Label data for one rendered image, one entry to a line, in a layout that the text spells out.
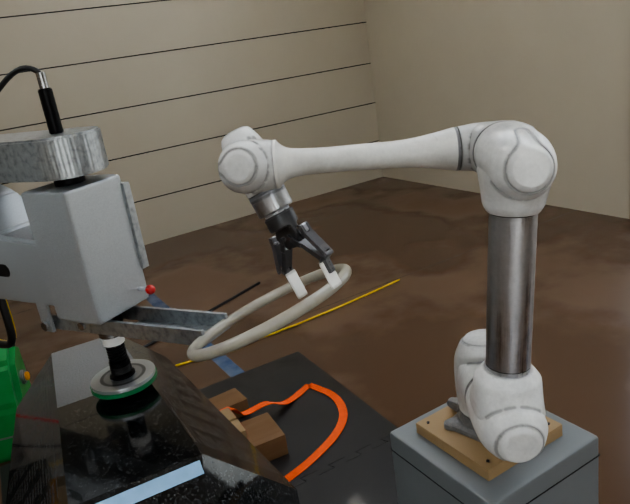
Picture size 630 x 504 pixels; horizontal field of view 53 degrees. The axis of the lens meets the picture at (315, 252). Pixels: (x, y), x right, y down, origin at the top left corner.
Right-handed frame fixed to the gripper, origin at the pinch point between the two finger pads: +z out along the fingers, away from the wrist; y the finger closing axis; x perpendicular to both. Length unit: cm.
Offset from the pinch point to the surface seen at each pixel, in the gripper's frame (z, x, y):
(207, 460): 31, 26, 46
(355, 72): -118, -539, 419
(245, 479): 43, 19, 47
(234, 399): 62, -61, 192
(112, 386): 5, 25, 89
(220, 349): 1.6, 22.9, 14.3
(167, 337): -3, 15, 55
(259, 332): 1.9, 16.8, 5.3
